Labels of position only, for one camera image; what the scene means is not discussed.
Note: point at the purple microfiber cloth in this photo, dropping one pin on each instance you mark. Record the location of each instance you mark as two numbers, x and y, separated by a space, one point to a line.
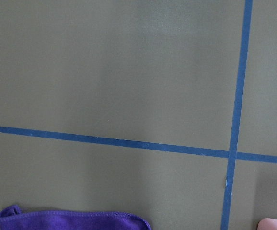
12 218

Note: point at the pink plastic bin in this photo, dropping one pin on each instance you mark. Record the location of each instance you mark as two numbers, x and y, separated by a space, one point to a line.
267 224

